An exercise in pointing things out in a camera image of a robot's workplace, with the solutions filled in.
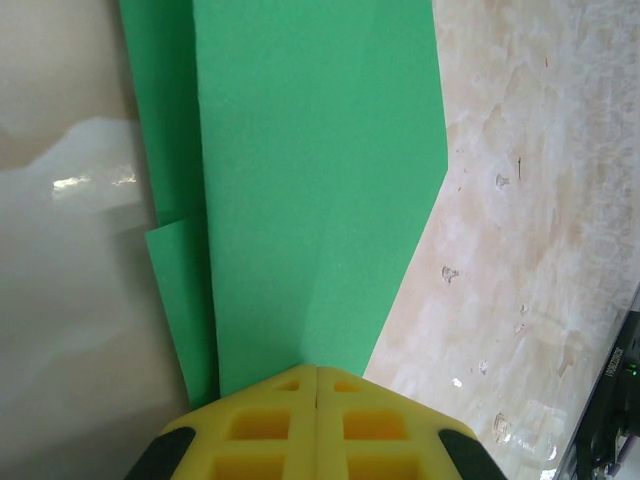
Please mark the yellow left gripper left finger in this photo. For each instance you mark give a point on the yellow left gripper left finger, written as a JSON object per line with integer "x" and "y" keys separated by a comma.
{"x": 300, "y": 430}

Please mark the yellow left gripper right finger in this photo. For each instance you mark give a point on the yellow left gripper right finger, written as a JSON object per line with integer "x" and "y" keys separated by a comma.
{"x": 330, "y": 430}

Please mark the green square paper sheet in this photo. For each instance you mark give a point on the green square paper sheet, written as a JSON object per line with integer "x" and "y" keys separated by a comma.
{"x": 300, "y": 200}

